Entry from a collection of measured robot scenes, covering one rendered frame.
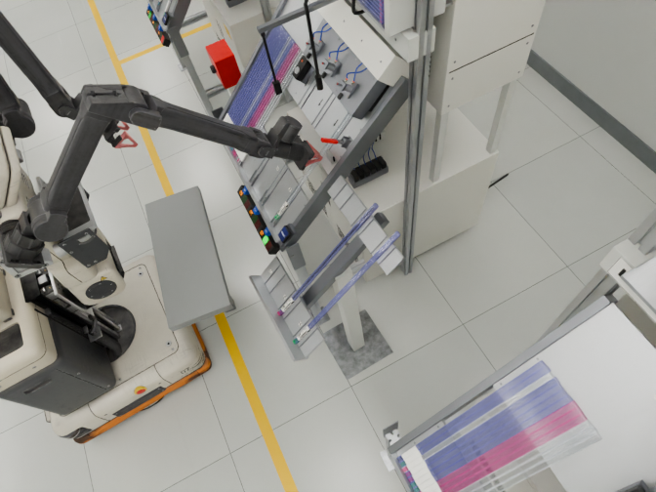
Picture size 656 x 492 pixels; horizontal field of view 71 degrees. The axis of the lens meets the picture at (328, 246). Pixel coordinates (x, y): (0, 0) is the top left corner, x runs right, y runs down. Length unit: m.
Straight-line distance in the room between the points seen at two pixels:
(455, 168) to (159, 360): 1.47
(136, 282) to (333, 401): 1.07
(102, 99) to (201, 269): 0.89
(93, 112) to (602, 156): 2.54
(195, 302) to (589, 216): 1.97
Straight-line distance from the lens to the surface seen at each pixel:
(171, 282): 1.89
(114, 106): 1.16
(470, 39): 1.47
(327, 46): 1.58
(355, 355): 2.22
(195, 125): 1.26
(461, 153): 2.00
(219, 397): 2.31
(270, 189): 1.75
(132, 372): 2.20
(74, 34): 4.53
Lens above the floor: 2.14
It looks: 60 degrees down
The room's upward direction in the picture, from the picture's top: 14 degrees counter-clockwise
